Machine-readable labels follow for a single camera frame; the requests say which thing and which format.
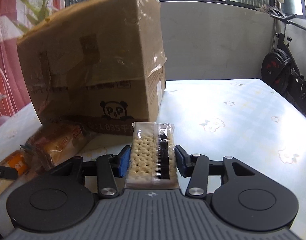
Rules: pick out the bread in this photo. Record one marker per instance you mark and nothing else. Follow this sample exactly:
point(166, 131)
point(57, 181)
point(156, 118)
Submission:
point(55, 143)

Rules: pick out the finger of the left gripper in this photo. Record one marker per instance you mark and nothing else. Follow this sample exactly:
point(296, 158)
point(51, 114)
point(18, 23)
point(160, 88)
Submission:
point(8, 173)

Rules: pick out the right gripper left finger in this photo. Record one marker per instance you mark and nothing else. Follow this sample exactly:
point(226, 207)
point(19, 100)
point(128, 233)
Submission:
point(67, 194)

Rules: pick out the orange snack packet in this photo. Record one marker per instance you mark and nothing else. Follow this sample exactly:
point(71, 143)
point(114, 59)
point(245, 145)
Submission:
point(15, 160)

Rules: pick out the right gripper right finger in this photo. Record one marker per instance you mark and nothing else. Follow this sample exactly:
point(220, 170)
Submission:
point(238, 194)

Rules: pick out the black exercise bike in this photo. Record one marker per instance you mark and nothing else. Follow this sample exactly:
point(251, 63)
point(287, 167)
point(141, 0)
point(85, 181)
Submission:
point(280, 71)

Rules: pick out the brown cardboard box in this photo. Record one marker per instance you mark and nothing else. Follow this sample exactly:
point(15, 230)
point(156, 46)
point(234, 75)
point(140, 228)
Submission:
point(98, 63)

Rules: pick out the cracker packet clear wrapper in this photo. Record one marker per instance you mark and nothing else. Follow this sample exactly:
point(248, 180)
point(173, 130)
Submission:
point(152, 160)

